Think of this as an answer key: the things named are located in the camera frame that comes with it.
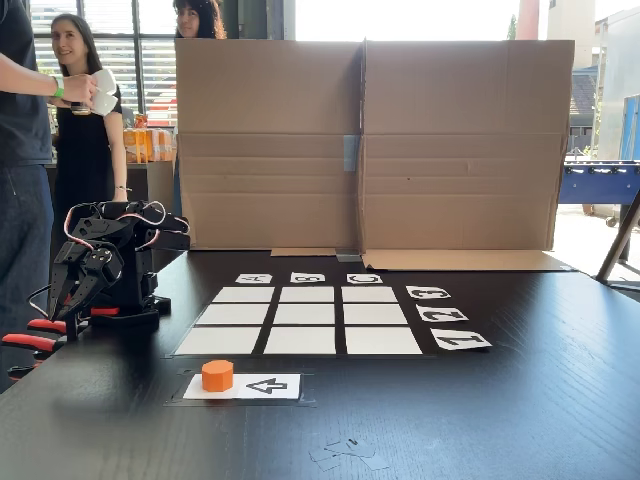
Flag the person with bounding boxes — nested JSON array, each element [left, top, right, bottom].
[[172, 0, 229, 40], [47, 13, 130, 261], [0, 0, 99, 394]]

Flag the paper label number 3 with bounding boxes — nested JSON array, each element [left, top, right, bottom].
[[405, 285, 452, 300]]

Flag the red and black clamp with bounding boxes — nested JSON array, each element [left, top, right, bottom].
[[0, 299, 121, 381]]

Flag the paper label number 2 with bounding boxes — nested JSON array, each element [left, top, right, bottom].
[[415, 304, 470, 323]]

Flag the white arrow paper sheet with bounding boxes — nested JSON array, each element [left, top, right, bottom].
[[182, 373, 302, 401]]

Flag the white cup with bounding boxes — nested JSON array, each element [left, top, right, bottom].
[[91, 91, 122, 117], [92, 68, 119, 94]]

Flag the person's hand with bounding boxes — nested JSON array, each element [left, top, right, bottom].
[[63, 73, 99, 107]]

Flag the dark slanted metal leg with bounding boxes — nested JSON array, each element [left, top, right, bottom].
[[594, 189, 640, 289]]

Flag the round orange token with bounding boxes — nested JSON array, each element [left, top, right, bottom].
[[201, 359, 235, 393]]

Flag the brown cardboard screen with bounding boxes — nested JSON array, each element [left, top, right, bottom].
[[174, 38, 366, 257], [360, 38, 576, 273]]

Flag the stack of orange packages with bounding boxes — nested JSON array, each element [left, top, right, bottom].
[[123, 113, 177, 164]]

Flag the thin dark cable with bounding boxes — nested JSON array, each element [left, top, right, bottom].
[[26, 286, 54, 322]]

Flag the white paper grid black tape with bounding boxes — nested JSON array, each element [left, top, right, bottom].
[[172, 284, 426, 357]]

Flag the blue foosball table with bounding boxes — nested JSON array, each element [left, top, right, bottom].
[[558, 158, 640, 229]]

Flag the paper label number 1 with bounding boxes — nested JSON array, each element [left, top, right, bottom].
[[429, 328, 493, 352]]

